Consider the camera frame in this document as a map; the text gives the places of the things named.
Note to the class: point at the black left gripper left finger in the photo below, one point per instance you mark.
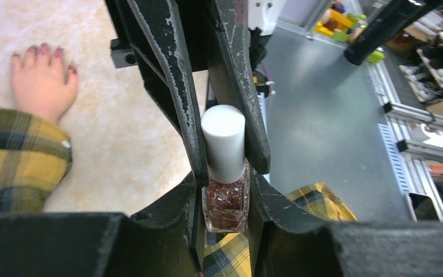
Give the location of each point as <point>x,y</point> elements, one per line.
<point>163,239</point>

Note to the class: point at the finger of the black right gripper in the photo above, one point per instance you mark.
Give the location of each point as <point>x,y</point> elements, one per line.
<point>227,42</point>
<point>172,84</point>

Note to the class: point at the nail polish bottle white cap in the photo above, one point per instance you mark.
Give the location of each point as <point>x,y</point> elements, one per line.
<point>225,200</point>

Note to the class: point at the mannequin hand painted nails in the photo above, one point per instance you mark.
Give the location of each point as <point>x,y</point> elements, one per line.
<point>42,83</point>

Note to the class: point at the yellow plaid shirt sleeve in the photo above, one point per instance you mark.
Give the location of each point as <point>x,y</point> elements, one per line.
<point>35,156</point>

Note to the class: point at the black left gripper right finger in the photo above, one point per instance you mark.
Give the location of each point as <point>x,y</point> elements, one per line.
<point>285,240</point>

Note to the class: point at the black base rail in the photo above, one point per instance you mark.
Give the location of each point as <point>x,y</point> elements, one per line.
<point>260,82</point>

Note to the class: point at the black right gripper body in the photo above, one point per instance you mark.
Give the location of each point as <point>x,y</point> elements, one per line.
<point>131,46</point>

